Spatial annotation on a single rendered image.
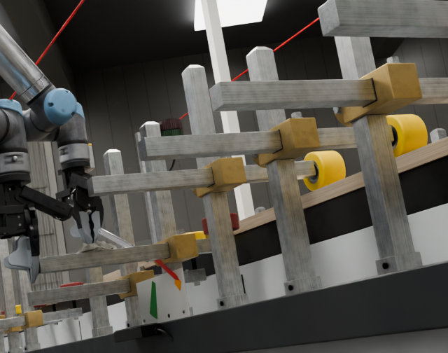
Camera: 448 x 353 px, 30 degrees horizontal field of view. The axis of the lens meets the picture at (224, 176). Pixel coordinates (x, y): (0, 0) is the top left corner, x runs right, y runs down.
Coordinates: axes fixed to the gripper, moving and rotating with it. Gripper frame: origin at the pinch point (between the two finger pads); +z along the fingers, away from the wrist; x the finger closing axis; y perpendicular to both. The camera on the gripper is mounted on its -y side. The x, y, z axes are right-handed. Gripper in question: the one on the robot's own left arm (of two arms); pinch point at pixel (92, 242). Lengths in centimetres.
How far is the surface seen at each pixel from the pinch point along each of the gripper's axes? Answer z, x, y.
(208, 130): -12, 10, -52
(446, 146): 3, 7, -98
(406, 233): 17, 27, -99
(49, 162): -155, -358, 484
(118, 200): -9.1, -5.8, -5.0
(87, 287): 11.0, 6.8, -4.4
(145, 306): 17.6, -0.3, -15.0
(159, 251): 7.4, 7.8, -30.6
